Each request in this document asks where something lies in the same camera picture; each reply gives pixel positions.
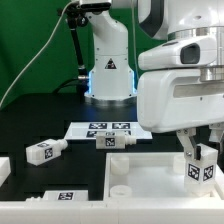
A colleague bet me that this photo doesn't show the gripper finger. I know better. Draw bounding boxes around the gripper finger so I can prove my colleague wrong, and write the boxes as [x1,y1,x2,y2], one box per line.
[209,122,224,143]
[176,128,201,161]

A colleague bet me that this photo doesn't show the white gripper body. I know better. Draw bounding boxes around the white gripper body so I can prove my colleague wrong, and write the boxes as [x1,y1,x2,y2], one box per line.
[137,69,224,133]

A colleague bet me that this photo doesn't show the white square tabletop tray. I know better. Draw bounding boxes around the white square tabletop tray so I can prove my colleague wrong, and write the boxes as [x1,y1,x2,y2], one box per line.
[103,151,224,202]

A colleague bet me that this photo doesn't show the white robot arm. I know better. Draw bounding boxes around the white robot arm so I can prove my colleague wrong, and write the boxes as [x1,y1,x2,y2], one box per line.
[87,0,224,158]

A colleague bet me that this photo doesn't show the white marker base sheet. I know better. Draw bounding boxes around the white marker base sheet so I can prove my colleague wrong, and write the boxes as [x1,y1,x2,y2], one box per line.
[64,122,152,140]

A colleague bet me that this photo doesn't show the white left fence block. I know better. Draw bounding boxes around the white left fence block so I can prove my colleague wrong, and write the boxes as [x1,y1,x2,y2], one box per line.
[0,157,11,187]

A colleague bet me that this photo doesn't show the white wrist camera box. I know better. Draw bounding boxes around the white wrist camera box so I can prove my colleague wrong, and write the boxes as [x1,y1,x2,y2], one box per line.
[138,35,218,70]

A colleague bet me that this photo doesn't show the white front fence wall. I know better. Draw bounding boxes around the white front fence wall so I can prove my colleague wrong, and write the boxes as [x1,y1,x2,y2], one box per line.
[0,198,224,224]

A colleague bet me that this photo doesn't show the black cables at base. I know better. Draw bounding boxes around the black cables at base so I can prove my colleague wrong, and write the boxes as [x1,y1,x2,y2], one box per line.
[52,77,88,95]

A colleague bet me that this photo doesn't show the black camera on mount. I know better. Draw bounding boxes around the black camera on mount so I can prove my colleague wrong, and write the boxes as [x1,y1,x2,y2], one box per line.
[79,0,112,12]

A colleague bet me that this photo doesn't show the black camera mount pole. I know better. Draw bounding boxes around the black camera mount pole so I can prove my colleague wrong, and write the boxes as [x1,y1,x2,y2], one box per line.
[55,3,89,94]

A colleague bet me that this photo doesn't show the white cable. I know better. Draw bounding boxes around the white cable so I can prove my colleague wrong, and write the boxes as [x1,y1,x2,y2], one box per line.
[0,0,81,109]

